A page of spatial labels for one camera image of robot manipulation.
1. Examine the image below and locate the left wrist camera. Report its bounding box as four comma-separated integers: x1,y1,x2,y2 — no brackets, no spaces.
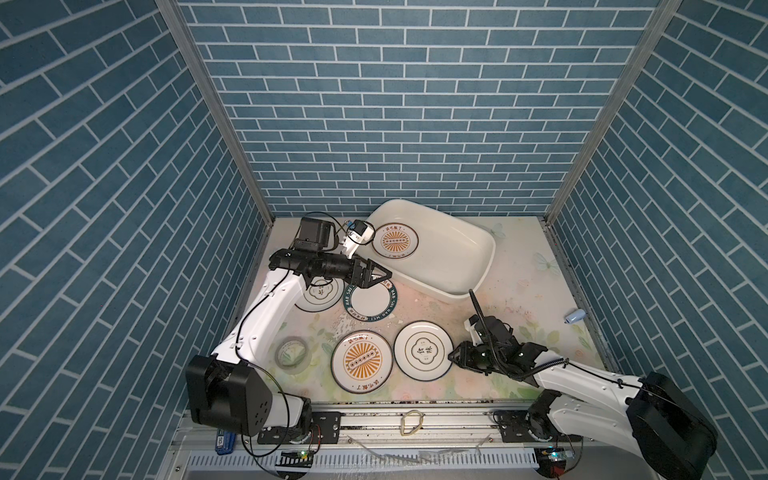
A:
341,219,376,258

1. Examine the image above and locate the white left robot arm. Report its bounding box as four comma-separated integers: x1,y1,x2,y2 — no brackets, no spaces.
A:
185,217,392,442

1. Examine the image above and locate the white plastic bin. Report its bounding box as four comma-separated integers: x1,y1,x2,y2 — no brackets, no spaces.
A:
359,199,496,304

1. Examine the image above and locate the clear tape roll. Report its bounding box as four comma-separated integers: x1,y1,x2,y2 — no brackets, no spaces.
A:
274,337,311,375

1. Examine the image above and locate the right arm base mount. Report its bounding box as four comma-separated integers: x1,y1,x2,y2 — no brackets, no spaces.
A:
491,410,541,444

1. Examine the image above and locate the beige rubber band loop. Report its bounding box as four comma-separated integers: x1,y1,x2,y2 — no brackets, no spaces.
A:
399,409,425,437

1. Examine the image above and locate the orange sunburst plate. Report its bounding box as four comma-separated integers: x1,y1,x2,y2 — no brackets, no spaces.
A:
331,330,394,395
373,222,419,260

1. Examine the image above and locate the small light blue object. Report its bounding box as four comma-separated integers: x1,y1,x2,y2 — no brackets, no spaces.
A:
564,309,587,325

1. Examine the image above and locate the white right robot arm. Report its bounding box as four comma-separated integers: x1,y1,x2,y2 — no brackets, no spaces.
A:
448,314,718,479

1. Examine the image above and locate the white clover plate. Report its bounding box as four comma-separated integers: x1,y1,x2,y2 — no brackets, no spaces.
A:
295,277,345,313
393,321,454,382

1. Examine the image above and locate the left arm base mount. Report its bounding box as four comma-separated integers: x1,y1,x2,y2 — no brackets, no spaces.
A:
256,411,342,445

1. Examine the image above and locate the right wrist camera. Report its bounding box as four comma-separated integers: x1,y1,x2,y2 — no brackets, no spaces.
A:
464,316,492,346

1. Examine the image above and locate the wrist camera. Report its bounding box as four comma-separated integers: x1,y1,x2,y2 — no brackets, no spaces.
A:
341,219,376,258
464,316,492,346

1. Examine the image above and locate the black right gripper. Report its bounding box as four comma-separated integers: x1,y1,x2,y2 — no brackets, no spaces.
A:
443,339,503,374

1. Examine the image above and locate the green rim plate left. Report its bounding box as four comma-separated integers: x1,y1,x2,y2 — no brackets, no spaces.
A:
342,280,398,322

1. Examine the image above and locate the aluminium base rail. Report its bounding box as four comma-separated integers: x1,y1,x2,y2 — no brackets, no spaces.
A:
167,403,673,451

